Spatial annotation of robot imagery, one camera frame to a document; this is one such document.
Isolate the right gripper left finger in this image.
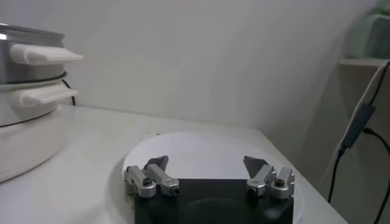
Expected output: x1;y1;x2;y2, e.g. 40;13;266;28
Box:
123;155;180;199

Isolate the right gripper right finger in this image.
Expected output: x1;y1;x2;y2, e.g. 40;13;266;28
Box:
243;155;296;200

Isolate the stainless steel steamer basket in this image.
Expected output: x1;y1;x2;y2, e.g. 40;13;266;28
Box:
0;23;84;86

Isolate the white round plate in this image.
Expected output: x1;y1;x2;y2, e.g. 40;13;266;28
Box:
122;131;305;224

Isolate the cream electric cooker base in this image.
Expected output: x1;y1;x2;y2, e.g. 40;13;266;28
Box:
0;71;79;183

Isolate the mint green container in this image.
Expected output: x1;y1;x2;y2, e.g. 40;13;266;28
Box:
346;0;390;60

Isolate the black adapter cable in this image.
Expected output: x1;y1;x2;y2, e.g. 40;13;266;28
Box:
327;60;390;224

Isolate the black cooker power cord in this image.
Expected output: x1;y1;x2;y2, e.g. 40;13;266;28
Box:
62;79;77;107

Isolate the white cable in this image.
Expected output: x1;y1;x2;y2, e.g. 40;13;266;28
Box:
330;59;390;171

